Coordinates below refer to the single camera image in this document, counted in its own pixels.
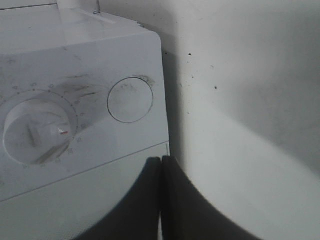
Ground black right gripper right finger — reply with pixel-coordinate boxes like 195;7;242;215
160;156;257;240

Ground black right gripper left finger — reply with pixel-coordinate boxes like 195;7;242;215
76;157;162;240

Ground round white door button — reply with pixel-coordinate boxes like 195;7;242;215
107;77;154;124

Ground white timer knob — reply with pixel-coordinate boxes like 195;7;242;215
3;99;73;165

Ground white microwave oven body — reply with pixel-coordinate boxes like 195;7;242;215
0;5;169;202

